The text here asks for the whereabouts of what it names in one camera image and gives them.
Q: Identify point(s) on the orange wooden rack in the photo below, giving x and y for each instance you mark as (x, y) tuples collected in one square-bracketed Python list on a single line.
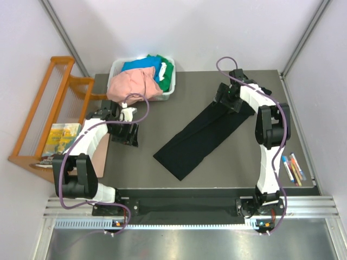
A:
[(61, 98)]

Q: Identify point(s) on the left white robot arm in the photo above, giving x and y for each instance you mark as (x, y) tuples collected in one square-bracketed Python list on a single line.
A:
[(74, 173)]

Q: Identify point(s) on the blue t-shirt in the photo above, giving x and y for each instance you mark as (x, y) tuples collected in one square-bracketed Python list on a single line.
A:
[(150, 61)]

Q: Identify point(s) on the pink t-shirt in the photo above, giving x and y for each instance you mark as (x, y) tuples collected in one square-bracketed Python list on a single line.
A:
[(138, 81)]

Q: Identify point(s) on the green t-shirt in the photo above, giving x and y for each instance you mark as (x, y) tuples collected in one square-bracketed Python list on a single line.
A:
[(163, 72)]

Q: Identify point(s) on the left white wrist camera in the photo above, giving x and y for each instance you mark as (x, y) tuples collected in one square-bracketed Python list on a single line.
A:
[(127, 113)]

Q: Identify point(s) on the black t-shirt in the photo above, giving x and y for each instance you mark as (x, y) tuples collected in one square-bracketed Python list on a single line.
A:
[(187, 149)]

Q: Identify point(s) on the pack of markers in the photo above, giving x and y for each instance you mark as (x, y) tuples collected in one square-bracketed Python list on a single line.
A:
[(293, 169)]

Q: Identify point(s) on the white laundry basket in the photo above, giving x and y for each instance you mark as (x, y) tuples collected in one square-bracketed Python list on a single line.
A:
[(117, 65)]

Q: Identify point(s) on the white slotted cable duct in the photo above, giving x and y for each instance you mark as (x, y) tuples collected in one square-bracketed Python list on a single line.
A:
[(113, 224)]

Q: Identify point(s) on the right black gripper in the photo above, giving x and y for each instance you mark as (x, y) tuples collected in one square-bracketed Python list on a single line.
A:
[(223, 89)]

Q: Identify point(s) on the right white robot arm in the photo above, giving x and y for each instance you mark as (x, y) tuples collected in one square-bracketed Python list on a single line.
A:
[(272, 130)]

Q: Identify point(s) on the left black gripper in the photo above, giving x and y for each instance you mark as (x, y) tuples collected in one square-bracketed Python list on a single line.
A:
[(129, 134)]

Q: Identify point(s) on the yellow book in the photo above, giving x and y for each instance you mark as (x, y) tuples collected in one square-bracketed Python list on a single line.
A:
[(60, 139)]

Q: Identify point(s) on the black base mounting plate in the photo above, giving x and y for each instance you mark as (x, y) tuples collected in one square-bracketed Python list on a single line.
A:
[(191, 205)]

